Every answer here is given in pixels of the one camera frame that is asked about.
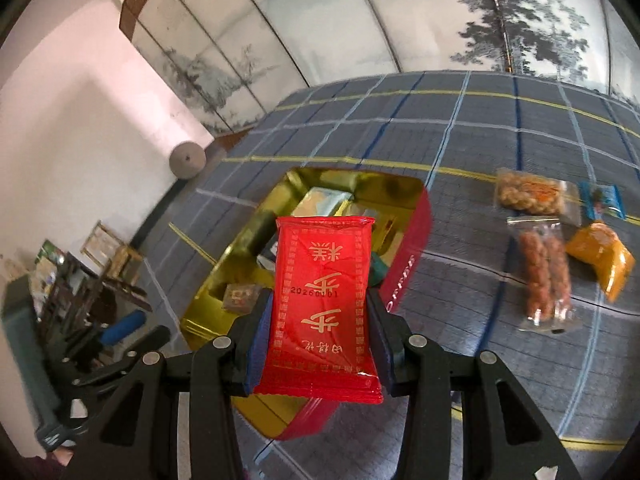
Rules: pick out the clear peanut snack packet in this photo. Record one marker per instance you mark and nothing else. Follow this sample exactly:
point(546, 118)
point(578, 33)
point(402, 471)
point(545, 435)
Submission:
point(530, 195)

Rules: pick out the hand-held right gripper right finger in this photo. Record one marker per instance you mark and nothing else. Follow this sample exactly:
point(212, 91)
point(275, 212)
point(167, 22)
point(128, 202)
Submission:
point(382, 350)

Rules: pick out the clear brown snack packet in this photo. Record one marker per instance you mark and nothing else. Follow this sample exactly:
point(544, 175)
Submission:
point(240, 297)

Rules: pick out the orange snack packet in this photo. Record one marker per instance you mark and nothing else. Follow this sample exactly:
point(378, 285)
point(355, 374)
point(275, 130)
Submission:
point(602, 255)

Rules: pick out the small blue candy packet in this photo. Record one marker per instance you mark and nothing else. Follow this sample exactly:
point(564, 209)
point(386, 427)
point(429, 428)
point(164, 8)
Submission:
point(602, 199)

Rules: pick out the ink painted folding screen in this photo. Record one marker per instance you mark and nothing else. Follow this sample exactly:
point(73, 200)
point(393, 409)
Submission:
point(350, 20)

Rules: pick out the silver snack packet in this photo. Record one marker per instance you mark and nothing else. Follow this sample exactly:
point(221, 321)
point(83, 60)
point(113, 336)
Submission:
point(320, 200)

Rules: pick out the grey round object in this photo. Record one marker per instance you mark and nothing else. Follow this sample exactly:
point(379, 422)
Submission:
point(187, 158)

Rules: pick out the dark wooden furniture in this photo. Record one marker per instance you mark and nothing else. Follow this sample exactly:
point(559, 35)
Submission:
point(75, 295)

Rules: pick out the red box with gold interior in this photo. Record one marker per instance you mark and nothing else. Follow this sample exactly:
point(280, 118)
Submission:
point(406, 260)

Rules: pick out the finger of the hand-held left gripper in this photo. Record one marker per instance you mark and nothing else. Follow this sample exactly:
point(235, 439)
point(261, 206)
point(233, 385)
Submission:
point(145, 342)
point(122, 327)

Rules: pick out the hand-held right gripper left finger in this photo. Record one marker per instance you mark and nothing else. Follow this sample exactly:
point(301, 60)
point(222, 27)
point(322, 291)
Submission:
point(254, 347)

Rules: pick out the clear twisted dough packet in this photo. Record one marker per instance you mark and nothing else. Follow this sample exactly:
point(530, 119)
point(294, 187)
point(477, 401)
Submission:
point(542, 275)

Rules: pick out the red snack packet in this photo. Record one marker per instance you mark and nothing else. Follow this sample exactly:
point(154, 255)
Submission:
point(320, 320)

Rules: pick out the teal furniture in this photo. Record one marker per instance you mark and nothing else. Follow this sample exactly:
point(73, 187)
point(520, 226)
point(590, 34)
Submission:
point(20, 340)

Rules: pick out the light wooden frame chair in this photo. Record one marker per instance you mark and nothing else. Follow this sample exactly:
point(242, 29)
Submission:
point(105, 247)

